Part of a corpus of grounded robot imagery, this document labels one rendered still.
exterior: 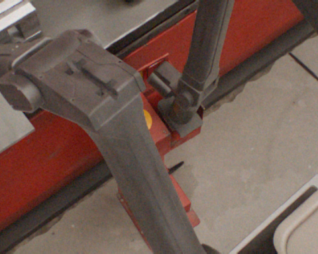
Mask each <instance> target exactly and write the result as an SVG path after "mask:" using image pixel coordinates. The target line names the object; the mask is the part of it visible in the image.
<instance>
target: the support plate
mask: <svg viewBox="0 0 318 254"><path fill-rule="evenodd" d="M34 131H35V129H34V126H33V125H32V124H31V123H30V122H29V120H28V119H27V117H25V115H24V113H22V112H21V111H17V110H14V109H13V108H11V106H10V105H9V103H8V102H7V101H6V100H5V99H4V96H3V95H2V94H1V93H0V153H1V152H3V151H4V150H6V149H7V148H9V147H11V146H12V145H13V144H14V143H17V142H18V141H19V140H21V139H23V138H24V137H25V136H27V135H29V134H31V133H32V132H34Z"/></svg>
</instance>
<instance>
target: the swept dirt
mask: <svg viewBox="0 0 318 254"><path fill-rule="evenodd" d="M316 36H317V33H315V34H313V35H311V36H310V37H309V38H307V39H306V40H308V39H310V38H314V37H316ZM306 40H305V41H306ZM303 43H304V42H302V43H300V44H299V45H298V46H296V47H299V46H300V45H301V44H303ZM296 47H294V48H293V49H292V50H290V51H289V52H288V53H290V52H292V51H293V50H294V49H295V48H296ZM288 53H286V54H285V55H287V54H288ZM285 55H283V56H285ZM274 63H275V62H273V63H272V64H270V65H269V66H268V67H266V68H264V69H263V70H262V71H260V72H258V73H257V74H256V75H255V76H254V77H252V78H251V79H249V80H248V81H246V82H245V83H244V84H243V85H240V87H238V88H236V89H235V90H234V91H232V92H231V93H229V94H228V95H227V96H226V97H223V98H222V99H221V100H219V101H217V102H216V103H215V104H214V105H212V106H211V107H210V108H208V109H207V110H206V111H204V114H203V118H205V117H206V116H207V115H209V114H211V113H212V112H215V111H216V110H219V108H220V106H221V105H223V104H224V103H230V102H232V101H234V100H235V98H236V96H237V95H238V94H239V93H241V92H242V91H243V90H244V86H245V85H246V84H247V83H248V82H250V81H256V80H258V79H259V78H260V77H262V76H263V75H267V74H268V73H269V72H270V70H271V68H272V66H273V65H274ZM113 179H114V177H112V178H110V179H109V180H108V181H106V183H103V184H102V185H101V186H99V187H97V188H96V189H95V190H93V192H90V193H89V194H88V195H87V196H85V197H83V198H82V199H81V200H79V201H77V202H76V203H75V204H74V205H73V206H71V207H69V208H68V209H67V210H65V211H64V212H62V214H60V215H58V216H57V217H56V218H54V219H53V220H51V221H50V222H48V223H47V224H46V225H45V226H43V227H42V228H40V229H39V230H38V231H37V232H34V233H33V234H32V235H31V236H30V237H27V238H26V239H25V240H23V241H22V242H21V243H19V244H18V245H16V246H15V247H14V248H13V249H12V250H9V251H8V252H7V253H6V254H13V253H14V252H15V251H16V250H17V249H19V248H20V247H21V246H23V245H25V244H26V243H28V242H30V241H31V240H32V239H33V238H34V237H36V236H40V235H42V234H45V233H46V232H47V231H48V230H50V229H51V228H52V226H53V225H55V224H57V222H59V221H60V220H61V219H62V216H63V215H64V214H65V213H66V212H67V211H68V210H71V209H73V208H75V207H76V206H77V205H79V204H80V203H81V202H83V201H84V200H87V199H88V198H89V197H90V196H92V195H93V193H94V192H95V191H97V189H99V188H101V187H104V186H105V185H106V184H107V183H109V182H110V181H111V180H113Z"/></svg>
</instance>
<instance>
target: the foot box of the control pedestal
mask: <svg viewBox="0 0 318 254"><path fill-rule="evenodd" d="M170 178H171V181H172V182H173V184H174V188H175V190H176V191H177V193H178V195H179V198H180V200H181V202H182V204H183V207H184V209H185V211H186V212H187V216H188V218H189V220H190V222H191V225H192V226H193V228H194V227H196V226H197V225H199V224H200V219H199V218H198V217H197V215H196V214H195V212H194V211H193V209H192V208H191V202H190V200H189V199H188V198H187V195H186V194H185V193H184V192H183V190H182V188H181V187H180V186H179V184H178V183H177V182H176V180H175V178H174V177H173V176H172V174H170ZM117 185H118V184H117ZM116 196H117V198H118V199H119V201H120V203H121V204H122V206H123V208H124V209H125V210H126V212H127V214H128V215H129V216H130V219H131V220H132V221H133V222H134V225H135V226H136V228H137V229H138V231H139V233H140V234H141V235H142V238H143V239H144V240H145V242H146V244H147V245H148V247H149V248H150V245H149V243H148V242H147V240H146V237H145V236H144V234H143V232H142V230H141V228H140V226H139V225H138V222H137V220H136V218H135V217H134V214H133V213H132V211H131V209H130V207H129V205H128V204H127V202H126V199H125V198H124V196H123V194H122V191H121V190H120V188H119V186H118V193H116ZM150 250H151V252H153V251H152V249H151V248H150Z"/></svg>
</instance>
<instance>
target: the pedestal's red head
mask: <svg viewBox="0 0 318 254"><path fill-rule="evenodd" d="M164 58H165V61H167V62H168V63H169V64H170V65H172V64H171V63H170V61H169V53H166V54H164V55H163V56H162V57H159V58H158V59H156V60H154V61H152V62H150V63H149V64H147V65H145V66H143V67H142V68H140V69H138V70H137V71H138V72H139V73H140V72H141V71H142V70H143V78H144V80H145V79H147V68H148V67H150V66H151V65H152V64H154V62H157V61H158V60H162V59H164ZM172 66H173V65H172ZM173 67H174V66H173ZM140 96H141V98H142V101H143V110H146V111H147V112H148V113H149V114H150V117H151V119H152V125H151V127H150V129H149V130H150V135H151V137H152V139H153V140H154V144H155V146H156V148H157V150H158V153H159V154H160V157H162V156H163V155H165V154H167V153H169V152H170V150H173V149H175V148H177V147H178V146H180V145H182V144H183V143H185V142H187V141H188V140H190V139H191V138H194V137H195V136H196V135H198V134H200V133H201V126H200V127H199V128H198V129H196V130H194V131H192V132H191V133H190V134H188V135H187V136H186V137H184V138H181V137H180V135H179V134H178V132H177V131H176V130H174V131H172V130H171V129H170V126H169V125H168V123H167V122H166V121H165V120H164V119H163V118H162V115H161V113H160V111H159V110H158V102H159V101H161V100H162V99H163V98H162V96H161V95H160V94H158V92H157V91H156V90H154V88H151V89H150V90H147V91H146V92H145V93H140ZM204 110H205V108H204V106H202V104H200V106H199V107H198V110H197V111H196V112H197V113H198V115H199V117H200V118H201V119H202V120H203V114H204Z"/></svg>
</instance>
